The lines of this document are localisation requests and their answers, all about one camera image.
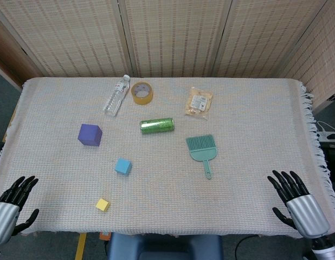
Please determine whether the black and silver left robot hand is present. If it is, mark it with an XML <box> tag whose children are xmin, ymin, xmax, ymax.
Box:
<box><xmin>0</xmin><ymin>175</ymin><xmax>40</xmax><ymax>246</ymax></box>

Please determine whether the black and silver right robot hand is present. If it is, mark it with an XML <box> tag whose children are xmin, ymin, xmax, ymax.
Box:
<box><xmin>267</xmin><ymin>170</ymin><xmax>331</xmax><ymax>240</ymax></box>

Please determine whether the small yellow foam cube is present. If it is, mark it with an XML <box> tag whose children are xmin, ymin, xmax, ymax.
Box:
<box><xmin>95</xmin><ymin>198</ymin><xmax>111</xmax><ymax>213</ymax></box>

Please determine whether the light blue foam cube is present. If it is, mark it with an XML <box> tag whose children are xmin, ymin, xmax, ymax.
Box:
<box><xmin>114</xmin><ymin>158</ymin><xmax>133</xmax><ymax>176</ymax></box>

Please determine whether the large purple foam cube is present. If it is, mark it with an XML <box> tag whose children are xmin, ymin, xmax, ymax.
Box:
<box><xmin>77</xmin><ymin>123</ymin><xmax>103</xmax><ymax>147</ymax></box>

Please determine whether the teal plastic hand brush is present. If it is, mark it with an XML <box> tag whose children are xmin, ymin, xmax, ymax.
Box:
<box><xmin>185</xmin><ymin>134</ymin><xmax>217</xmax><ymax>180</ymax></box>

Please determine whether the white power strip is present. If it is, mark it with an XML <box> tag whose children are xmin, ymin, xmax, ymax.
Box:
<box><xmin>316</xmin><ymin>131</ymin><xmax>335</xmax><ymax>141</ymax></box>

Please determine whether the yellow floor tape strip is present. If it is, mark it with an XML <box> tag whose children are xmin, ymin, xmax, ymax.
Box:
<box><xmin>74</xmin><ymin>232</ymin><xmax>87</xmax><ymax>260</ymax></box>

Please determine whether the white woven tablecloth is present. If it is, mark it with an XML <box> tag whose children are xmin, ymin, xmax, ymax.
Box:
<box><xmin>0</xmin><ymin>76</ymin><xmax>335</xmax><ymax>239</ymax></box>

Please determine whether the blue padded chair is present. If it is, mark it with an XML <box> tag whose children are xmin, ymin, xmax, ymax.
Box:
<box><xmin>106</xmin><ymin>232</ymin><xmax>224</xmax><ymax>260</ymax></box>

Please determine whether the clear snack packet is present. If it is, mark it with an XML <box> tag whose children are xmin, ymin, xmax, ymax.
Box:
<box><xmin>184</xmin><ymin>86</ymin><xmax>214</xmax><ymax>120</ymax></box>

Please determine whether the clear plastic water bottle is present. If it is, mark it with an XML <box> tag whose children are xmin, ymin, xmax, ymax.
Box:
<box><xmin>103</xmin><ymin>74</ymin><xmax>131</xmax><ymax>117</ymax></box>

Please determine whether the green drink can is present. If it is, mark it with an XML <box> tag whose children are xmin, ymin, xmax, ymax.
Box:
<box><xmin>139</xmin><ymin>117</ymin><xmax>175</xmax><ymax>135</ymax></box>

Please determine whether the yellow packing tape roll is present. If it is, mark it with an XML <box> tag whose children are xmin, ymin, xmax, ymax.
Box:
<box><xmin>131</xmin><ymin>82</ymin><xmax>154</xmax><ymax>106</ymax></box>

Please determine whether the woven bamboo folding screen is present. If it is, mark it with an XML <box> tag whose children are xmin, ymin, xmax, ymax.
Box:
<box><xmin>0</xmin><ymin>0</ymin><xmax>335</xmax><ymax>114</ymax></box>

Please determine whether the black floor cable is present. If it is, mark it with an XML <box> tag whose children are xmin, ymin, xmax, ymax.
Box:
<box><xmin>231</xmin><ymin>234</ymin><xmax>256</xmax><ymax>260</ymax></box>

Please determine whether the white power cable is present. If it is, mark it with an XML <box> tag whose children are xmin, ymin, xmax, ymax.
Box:
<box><xmin>317</xmin><ymin>121</ymin><xmax>333</xmax><ymax>133</ymax></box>

